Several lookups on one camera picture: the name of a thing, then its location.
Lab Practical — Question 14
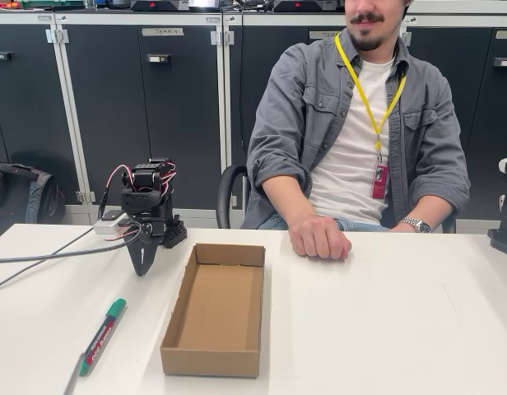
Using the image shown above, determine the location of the green marker with red label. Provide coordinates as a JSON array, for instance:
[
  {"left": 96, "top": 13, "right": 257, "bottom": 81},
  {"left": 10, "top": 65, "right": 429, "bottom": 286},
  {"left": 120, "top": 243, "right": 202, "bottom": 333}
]
[{"left": 78, "top": 298, "right": 128, "bottom": 378}]

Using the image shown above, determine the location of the person's right forearm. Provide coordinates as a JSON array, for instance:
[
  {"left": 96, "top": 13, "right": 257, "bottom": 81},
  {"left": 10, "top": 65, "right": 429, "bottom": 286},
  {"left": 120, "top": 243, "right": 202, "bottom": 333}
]
[{"left": 263, "top": 168, "right": 320, "bottom": 231}]

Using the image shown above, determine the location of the person's left forearm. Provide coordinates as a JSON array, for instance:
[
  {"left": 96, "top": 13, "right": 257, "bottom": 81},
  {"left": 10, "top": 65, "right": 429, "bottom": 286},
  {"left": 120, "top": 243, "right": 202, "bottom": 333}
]
[{"left": 417, "top": 197, "right": 460, "bottom": 231}]

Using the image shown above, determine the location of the person's right hand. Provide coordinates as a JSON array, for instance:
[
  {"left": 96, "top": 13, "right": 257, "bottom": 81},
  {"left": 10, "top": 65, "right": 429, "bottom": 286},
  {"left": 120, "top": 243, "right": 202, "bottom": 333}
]
[{"left": 288, "top": 213, "right": 354, "bottom": 261}]

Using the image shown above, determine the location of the black office chair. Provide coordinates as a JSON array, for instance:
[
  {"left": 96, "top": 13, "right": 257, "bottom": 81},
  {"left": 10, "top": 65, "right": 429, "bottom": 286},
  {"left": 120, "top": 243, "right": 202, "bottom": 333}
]
[{"left": 216, "top": 164, "right": 458, "bottom": 234}]

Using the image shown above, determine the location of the open cardboard box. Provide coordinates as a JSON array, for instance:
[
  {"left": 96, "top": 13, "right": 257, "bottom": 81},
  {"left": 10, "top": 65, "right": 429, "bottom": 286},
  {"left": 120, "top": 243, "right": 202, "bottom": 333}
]
[{"left": 160, "top": 242, "right": 266, "bottom": 379}]

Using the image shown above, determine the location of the dark cabinet with team label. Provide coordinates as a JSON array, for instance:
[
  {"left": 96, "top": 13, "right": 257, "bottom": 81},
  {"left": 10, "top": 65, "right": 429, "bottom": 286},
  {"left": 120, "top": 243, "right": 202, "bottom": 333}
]
[{"left": 53, "top": 10, "right": 226, "bottom": 225}]

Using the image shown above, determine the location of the black grey backpack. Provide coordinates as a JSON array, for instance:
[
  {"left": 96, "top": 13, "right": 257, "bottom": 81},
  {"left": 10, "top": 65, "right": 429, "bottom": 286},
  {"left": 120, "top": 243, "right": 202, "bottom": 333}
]
[{"left": 0, "top": 162, "right": 67, "bottom": 244}]

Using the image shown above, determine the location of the team four tape label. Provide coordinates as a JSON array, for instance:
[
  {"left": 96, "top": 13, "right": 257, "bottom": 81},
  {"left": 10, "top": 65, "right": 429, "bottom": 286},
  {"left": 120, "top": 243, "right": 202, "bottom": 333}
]
[{"left": 141, "top": 27, "right": 184, "bottom": 37}]

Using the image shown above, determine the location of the man in grey shirt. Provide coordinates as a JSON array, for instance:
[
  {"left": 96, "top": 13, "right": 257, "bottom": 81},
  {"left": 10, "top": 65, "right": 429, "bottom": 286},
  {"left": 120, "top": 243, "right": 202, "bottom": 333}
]
[{"left": 240, "top": 0, "right": 472, "bottom": 231}]

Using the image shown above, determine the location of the green box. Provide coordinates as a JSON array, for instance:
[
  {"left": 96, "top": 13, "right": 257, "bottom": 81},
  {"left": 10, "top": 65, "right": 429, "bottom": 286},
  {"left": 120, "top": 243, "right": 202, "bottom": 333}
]
[{"left": 19, "top": 0, "right": 86, "bottom": 10}]

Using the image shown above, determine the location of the red name badge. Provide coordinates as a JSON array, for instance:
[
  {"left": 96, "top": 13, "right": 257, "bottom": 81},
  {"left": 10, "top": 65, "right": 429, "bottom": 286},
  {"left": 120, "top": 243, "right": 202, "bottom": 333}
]
[{"left": 371, "top": 154, "right": 389, "bottom": 200}]

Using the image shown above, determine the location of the silver wristwatch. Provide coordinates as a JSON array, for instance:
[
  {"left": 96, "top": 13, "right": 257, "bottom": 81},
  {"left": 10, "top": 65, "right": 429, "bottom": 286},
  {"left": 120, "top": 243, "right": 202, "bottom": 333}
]
[{"left": 399, "top": 216, "right": 432, "bottom": 235}]

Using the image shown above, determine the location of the white gripper camera box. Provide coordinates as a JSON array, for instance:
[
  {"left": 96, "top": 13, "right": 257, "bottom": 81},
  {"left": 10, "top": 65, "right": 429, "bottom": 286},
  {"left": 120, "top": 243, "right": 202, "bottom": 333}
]
[{"left": 92, "top": 209, "right": 130, "bottom": 238}]

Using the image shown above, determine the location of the thin black base cable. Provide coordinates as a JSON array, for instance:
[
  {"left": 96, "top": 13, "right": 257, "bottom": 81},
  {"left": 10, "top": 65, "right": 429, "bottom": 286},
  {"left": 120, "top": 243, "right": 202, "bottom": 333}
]
[{"left": 0, "top": 227, "right": 95, "bottom": 292}]

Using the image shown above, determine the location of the thick grey camera cable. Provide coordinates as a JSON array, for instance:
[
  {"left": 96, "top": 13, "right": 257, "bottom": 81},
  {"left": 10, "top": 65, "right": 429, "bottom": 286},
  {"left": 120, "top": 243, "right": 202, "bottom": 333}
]
[{"left": 0, "top": 220, "right": 146, "bottom": 265}]

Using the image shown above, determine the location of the yellow lanyard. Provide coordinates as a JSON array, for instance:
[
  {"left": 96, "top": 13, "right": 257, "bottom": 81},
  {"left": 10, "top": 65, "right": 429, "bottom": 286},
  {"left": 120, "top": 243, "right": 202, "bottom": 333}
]
[{"left": 334, "top": 32, "right": 407, "bottom": 151}]

